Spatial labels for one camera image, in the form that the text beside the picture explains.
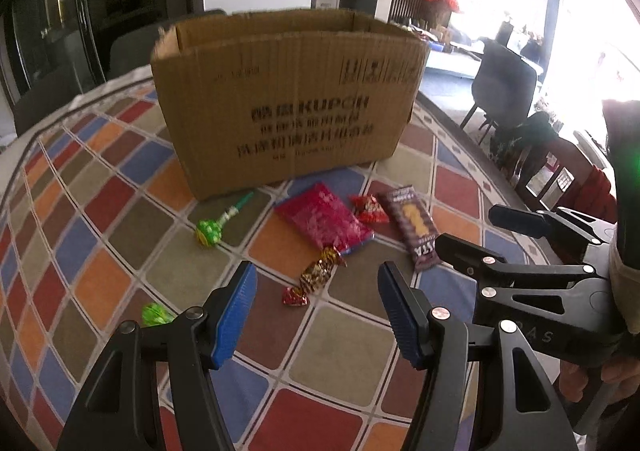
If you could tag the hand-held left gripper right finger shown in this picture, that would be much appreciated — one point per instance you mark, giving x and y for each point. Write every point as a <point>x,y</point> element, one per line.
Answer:
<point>400,316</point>

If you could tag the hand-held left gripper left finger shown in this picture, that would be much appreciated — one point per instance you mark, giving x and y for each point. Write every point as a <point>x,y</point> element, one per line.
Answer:
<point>232,316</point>

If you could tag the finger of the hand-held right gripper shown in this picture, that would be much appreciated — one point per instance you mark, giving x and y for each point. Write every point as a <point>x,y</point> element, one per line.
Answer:
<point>520,221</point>
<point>465,256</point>

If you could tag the brown snack bar packet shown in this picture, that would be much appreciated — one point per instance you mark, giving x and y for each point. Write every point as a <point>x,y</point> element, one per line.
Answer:
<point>412,226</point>

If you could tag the green lollipop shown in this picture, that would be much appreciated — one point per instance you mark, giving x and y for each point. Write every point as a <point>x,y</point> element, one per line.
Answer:
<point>209,232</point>
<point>155,315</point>

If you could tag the gold red candy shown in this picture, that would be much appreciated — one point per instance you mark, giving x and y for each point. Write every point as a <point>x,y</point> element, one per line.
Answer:
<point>315,276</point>

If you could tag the small red candy packet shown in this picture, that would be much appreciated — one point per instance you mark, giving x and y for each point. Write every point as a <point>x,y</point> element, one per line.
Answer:
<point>369,208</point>

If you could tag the red snack packet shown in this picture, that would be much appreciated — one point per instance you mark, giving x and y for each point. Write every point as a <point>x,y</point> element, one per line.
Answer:
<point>325,218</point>

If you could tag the brown cardboard box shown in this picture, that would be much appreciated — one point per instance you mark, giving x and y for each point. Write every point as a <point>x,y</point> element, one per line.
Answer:
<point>290,106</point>

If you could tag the person's right hand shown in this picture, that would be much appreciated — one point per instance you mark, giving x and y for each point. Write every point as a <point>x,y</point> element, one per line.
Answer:
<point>577,378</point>

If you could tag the wooden chair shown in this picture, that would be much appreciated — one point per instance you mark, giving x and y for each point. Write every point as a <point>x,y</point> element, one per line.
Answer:
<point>540,171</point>

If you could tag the red cloth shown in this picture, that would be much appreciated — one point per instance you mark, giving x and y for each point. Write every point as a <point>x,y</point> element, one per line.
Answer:
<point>596,192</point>

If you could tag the dark cloth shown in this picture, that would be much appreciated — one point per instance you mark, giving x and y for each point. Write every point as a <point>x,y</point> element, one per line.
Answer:
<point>520,133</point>

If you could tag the dark blue chair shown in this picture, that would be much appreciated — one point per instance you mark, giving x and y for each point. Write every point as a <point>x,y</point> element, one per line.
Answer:
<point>502,76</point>

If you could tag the white low cabinet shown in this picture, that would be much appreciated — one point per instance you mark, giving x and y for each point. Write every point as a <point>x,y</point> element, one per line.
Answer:
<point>450,58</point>

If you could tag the grey dining chair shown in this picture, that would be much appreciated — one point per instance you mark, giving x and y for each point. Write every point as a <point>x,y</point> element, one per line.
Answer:
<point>50,98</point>
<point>135,48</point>

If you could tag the glass sliding door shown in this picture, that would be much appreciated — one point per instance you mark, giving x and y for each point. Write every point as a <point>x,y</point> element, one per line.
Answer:
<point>60,6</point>

